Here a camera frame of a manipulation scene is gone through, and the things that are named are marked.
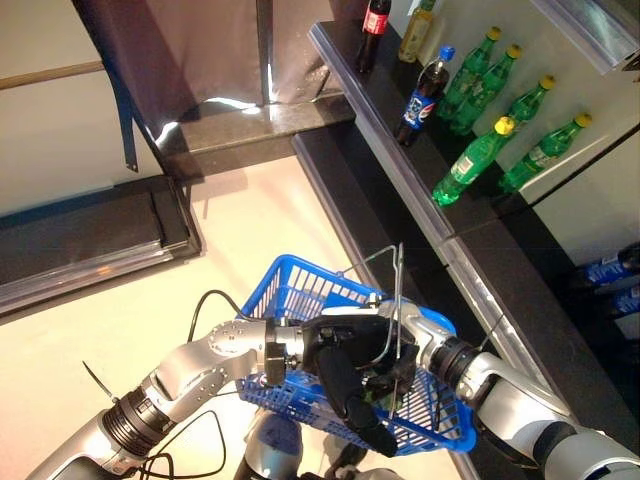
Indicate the silver left robot leg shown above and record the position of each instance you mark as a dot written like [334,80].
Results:
[272,445]

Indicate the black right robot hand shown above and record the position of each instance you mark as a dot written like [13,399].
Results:
[400,370]

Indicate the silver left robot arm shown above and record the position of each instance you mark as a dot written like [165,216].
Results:
[190,375]

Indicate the blue plastic shopping basket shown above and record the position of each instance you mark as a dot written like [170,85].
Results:
[300,285]

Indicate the black product shelf board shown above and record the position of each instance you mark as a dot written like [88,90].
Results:
[500,260]

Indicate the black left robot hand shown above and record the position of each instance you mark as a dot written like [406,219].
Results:
[345,365]

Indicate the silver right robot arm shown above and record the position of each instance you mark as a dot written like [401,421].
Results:
[500,395]

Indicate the black corner shelving unit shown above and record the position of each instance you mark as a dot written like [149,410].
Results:
[85,235]

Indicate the Coca-Cola bottle red cap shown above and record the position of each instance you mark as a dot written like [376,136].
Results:
[372,30]

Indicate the Pepsi cola bottle blue cap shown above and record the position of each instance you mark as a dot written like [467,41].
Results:
[625,302]
[607,270]

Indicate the Pepsi bottle with globe logo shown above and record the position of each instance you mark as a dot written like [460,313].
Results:
[422,100]

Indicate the yellow tea bottle green cap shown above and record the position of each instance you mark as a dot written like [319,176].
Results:
[417,30]

